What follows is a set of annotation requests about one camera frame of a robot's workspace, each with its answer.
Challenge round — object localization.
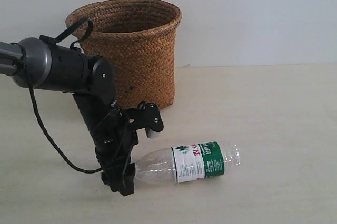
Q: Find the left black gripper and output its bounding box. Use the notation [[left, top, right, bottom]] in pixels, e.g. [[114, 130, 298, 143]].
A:
[[92, 104, 138, 196]]

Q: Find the clear plastic bottle green label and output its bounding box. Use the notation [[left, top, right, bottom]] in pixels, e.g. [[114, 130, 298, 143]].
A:
[[135, 141, 240, 185]]

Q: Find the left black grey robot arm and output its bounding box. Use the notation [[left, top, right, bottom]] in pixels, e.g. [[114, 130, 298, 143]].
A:
[[1, 36, 138, 196]]

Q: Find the brown woven wicker basket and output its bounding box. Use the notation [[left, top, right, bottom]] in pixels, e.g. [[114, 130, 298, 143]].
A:
[[65, 0, 182, 109]]

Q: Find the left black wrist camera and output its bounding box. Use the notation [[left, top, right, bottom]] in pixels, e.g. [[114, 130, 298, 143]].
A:
[[125, 100, 164, 139]]

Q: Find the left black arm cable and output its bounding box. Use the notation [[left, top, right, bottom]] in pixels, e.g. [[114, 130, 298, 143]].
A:
[[25, 17, 104, 175]]

